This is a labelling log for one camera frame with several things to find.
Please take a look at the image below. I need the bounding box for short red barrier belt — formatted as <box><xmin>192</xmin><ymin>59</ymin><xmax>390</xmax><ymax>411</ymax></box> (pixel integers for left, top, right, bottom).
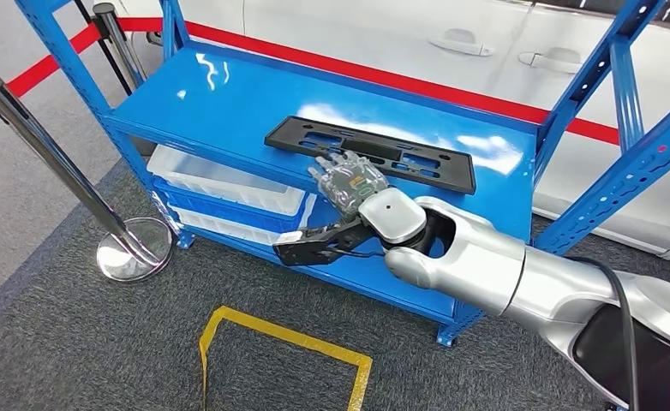
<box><xmin>5</xmin><ymin>22</ymin><xmax>104</xmax><ymax>98</ymax></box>

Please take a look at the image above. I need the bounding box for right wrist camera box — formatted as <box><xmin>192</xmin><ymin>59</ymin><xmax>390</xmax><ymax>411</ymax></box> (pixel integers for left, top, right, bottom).
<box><xmin>272</xmin><ymin>229</ymin><xmax>314</xmax><ymax>268</ymax></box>

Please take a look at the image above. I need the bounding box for white car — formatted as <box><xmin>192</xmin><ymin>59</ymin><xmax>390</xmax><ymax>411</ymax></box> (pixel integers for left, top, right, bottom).
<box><xmin>93</xmin><ymin>0</ymin><xmax>670</xmax><ymax>261</ymax></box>

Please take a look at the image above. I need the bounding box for black right camera bracket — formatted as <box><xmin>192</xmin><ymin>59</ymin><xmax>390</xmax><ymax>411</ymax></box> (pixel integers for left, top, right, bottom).
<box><xmin>297</xmin><ymin>217</ymin><xmax>387</xmax><ymax>265</ymax></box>

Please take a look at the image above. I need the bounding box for white car door handle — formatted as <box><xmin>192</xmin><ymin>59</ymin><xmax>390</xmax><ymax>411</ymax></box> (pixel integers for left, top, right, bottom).
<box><xmin>427</xmin><ymin>28</ymin><xmax>496</xmax><ymax>58</ymax></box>
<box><xmin>517</xmin><ymin>46</ymin><xmax>583</xmax><ymax>74</ymax></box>

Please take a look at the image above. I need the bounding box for long red barrier belt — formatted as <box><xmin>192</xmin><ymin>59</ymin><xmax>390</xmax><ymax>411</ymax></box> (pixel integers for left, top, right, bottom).
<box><xmin>117</xmin><ymin>16</ymin><xmax>670</xmax><ymax>169</ymax></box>

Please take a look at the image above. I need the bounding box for long black plastic part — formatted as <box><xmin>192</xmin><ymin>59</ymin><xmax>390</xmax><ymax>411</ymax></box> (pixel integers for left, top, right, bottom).
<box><xmin>264</xmin><ymin>116</ymin><xmax>477</xmax><ymax>196</ymax></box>

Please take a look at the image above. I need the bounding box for chrome stanchion post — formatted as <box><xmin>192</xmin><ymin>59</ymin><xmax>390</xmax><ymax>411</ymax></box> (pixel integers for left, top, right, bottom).
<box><xmin>0</xmin><ymin>76</ymin><xmax>174</xmax><ymax>283</ymax></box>
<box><xmin>92</xmin><ymin>3</ymin><xmax>147</xmax><ymax>92</ymax></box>

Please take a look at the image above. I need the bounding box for blue metal shelf rack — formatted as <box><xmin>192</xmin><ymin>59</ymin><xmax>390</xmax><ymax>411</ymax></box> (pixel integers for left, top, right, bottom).
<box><xmin>14</xmin><ymin>0</ymin><xmax>670</xmax><ymax>348</ymax></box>

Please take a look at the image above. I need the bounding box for clear plastic bin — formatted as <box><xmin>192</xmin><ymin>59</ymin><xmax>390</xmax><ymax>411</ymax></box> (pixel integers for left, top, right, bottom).
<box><xmin>146</xmin><ymin>144</ymin><xmax>308</xmax><ymax>217</ymax></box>
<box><xmin>167</xmin><ymin>203</ymin><xmax>305</xmax><ymax>247</ymax></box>

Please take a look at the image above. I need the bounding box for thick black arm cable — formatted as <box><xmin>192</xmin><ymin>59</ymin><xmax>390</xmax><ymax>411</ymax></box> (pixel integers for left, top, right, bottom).
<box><xmin>565</xmin><ymin>256</ymin><xmax>642</xmax><ymax>411</ymax></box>

